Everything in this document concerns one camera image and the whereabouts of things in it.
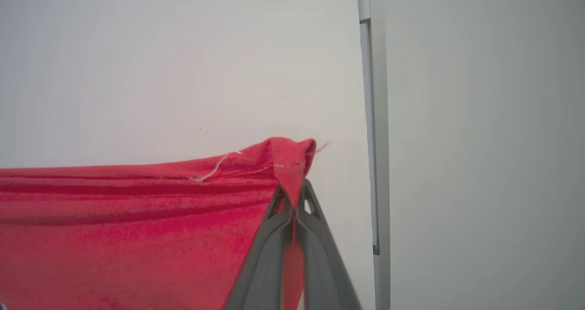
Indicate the red and white jersey garment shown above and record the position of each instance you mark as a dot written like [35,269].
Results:
[137,237]

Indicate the grey wall post strip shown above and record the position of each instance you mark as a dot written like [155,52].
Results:
[377,141]

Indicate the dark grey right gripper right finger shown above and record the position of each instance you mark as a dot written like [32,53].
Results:
[320,255]

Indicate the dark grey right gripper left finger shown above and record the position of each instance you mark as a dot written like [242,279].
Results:
[265,255]

